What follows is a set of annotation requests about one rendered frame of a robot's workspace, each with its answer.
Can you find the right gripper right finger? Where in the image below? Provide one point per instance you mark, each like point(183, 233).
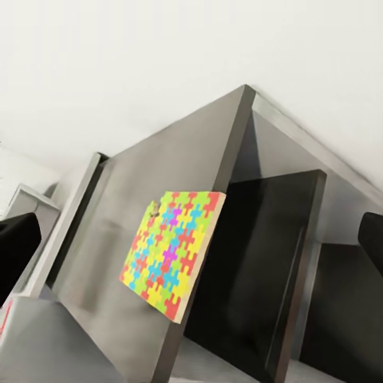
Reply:
point(370, 236)

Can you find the swivel chair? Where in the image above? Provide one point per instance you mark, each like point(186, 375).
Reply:
point(41, 342)

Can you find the desk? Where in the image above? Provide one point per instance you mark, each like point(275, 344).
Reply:
point(285, 292)

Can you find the jigsaw puzzle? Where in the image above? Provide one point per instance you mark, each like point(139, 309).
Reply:
point(165, 258)

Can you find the toy box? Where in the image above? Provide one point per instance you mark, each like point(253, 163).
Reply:
point(24, 201)

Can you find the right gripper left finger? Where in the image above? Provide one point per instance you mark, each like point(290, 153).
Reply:
point(20, 237)

